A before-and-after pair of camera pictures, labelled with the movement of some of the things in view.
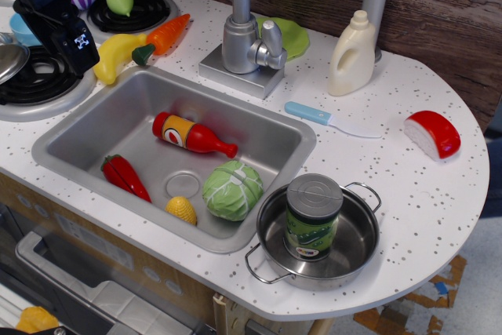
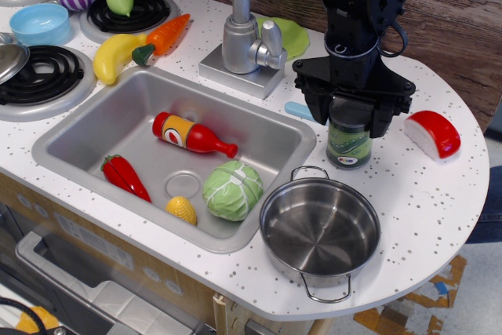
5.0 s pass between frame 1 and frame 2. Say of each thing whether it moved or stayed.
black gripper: moved
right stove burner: stayed
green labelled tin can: moved
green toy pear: stayed
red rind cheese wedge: stayed
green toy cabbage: stayed
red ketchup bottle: stayed
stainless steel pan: moved
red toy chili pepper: stayed
